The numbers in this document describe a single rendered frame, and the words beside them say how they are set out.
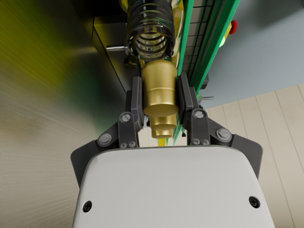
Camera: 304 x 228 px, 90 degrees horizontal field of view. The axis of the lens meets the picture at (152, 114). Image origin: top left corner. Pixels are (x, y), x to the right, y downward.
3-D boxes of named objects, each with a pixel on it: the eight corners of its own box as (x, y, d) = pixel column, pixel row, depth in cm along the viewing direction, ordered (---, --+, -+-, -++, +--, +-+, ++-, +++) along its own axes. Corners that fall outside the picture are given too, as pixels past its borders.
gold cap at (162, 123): (147, 91, 19) (148, 124, 18) (175, 89, 19) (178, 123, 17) (149, 102, 23) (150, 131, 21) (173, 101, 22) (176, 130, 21)
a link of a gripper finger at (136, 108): (106, 158, 13) (115, 98, 17) (143, 157, 13) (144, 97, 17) (91, 142, 10) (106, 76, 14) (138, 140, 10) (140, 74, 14)
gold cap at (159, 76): (139, 60, 14) (139, 104, 12) (178, 58, 14) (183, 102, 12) (143, 81, 17) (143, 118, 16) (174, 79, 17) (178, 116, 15)
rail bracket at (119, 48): (106, 14, 35) (101, 62, 30) (135, 11, 34) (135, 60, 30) (111, 30, 38) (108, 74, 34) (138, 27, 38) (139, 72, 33)
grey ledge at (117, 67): (96, -2, 40) (92, 30, 36) (130, -5, 39) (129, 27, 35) (142, 116, 129) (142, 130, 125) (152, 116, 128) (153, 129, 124)
